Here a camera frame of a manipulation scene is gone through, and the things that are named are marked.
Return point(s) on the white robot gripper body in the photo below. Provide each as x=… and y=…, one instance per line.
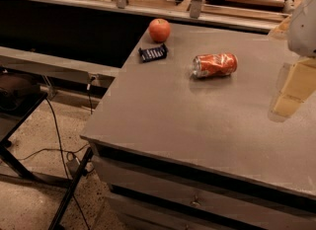
x=303, y=30

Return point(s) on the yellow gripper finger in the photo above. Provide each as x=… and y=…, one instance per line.
x=298, y=86

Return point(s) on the crushed red coke can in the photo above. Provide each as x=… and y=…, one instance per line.
x=214, y=65

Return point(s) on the grey drawer cabinet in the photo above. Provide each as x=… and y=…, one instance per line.
x=188, y=153

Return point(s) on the red apple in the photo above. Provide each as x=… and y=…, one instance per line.
x=159, y=30

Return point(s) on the dark blue snack bar wrapper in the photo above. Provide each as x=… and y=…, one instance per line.
x=154, y=53

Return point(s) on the grey metal shelf ledge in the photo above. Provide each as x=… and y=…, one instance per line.
x=57, y=67

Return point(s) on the black metal side table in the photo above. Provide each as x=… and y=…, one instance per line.
x=20, y=95

